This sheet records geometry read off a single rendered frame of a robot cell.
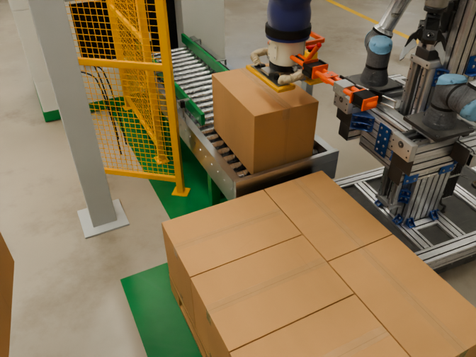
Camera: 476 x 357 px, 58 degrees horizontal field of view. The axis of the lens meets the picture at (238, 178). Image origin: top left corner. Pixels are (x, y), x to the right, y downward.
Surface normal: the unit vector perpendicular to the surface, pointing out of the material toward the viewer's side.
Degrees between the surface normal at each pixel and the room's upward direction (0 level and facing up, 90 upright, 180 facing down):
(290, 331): 0
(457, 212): 0
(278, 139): 90
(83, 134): 90
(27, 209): 0
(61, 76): 90
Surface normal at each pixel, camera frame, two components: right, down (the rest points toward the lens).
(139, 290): 0.00, -0.79
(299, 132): 0.42, 0.55
